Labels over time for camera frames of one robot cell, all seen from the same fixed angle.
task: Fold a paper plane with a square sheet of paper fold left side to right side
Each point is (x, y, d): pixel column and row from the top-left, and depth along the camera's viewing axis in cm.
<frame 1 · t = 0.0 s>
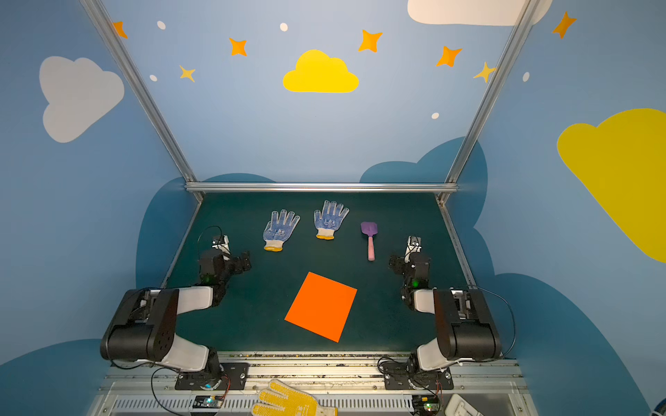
left hand: (237, 252, 95), fingers open
right hand: (408, 249, 94), fingers open
orange square paper sheet: (323, 306, 91), on the table
left blue dotted work glove: (277, 230, 110), on the table
right blue dotted work glove: (329, 221, 115), on the table
purple pink spatula: (370, 229, 110), point 3 cm above the table

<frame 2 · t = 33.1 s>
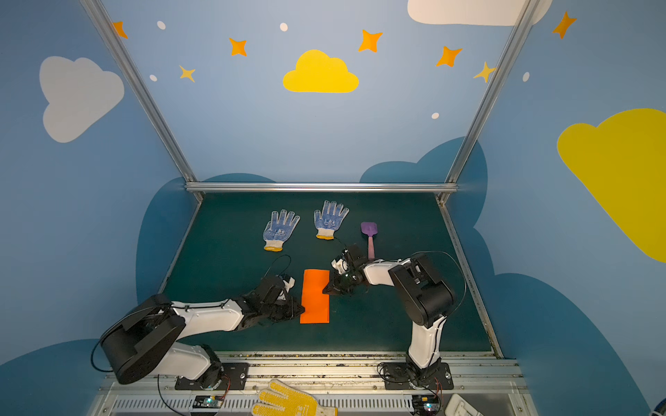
left hand: (306, 312, 86), fingers closed
right hand: (323, 291, 92), fingers closed
orange square paper sheet: (316, 303, 92), on the table
the other named things where they were.

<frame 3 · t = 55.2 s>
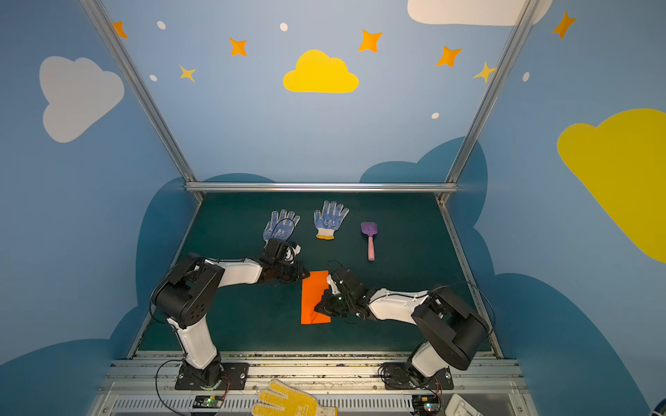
left hand: (310, 274, 95), fingers closed
right hand: (313, 307, 84), fingers closed
the named things where they were.

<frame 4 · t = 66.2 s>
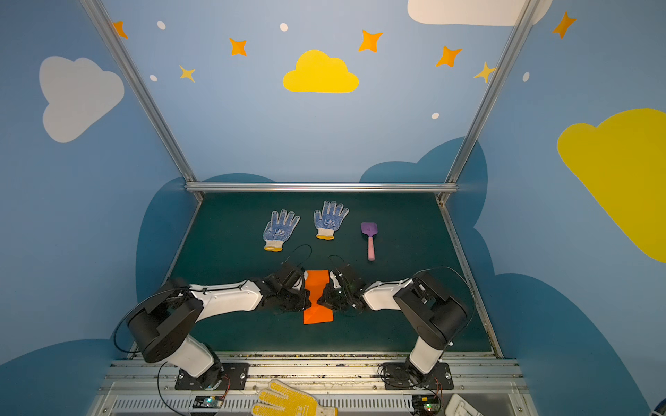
left hand: (313, 307, 87), fingers closed
right hand: (316, 300, 89), fingers closed
